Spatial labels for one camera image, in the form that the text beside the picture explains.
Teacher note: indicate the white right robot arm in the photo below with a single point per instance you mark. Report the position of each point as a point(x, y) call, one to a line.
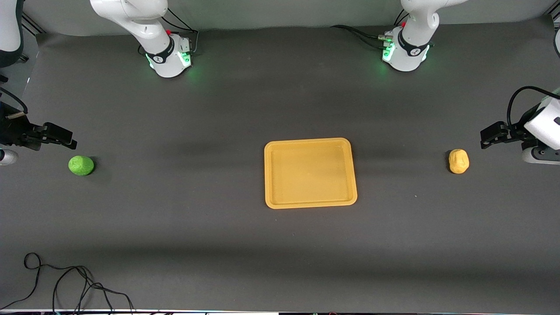
point(164, 57)

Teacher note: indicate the yellow potato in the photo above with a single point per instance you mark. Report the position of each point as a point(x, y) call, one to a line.
point(458, 161)

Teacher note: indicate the yellow plastic tray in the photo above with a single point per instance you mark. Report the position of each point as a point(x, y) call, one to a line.
point(309, 173)

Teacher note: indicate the black frame rail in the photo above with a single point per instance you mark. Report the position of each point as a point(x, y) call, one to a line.
point(552, 18)
point(33, 24)

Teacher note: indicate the green apple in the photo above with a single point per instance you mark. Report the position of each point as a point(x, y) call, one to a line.
point(81, 166)

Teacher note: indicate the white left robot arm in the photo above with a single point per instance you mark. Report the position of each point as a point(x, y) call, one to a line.
point(409, 48)

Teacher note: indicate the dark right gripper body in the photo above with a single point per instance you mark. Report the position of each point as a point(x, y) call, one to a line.
point(14, 131)

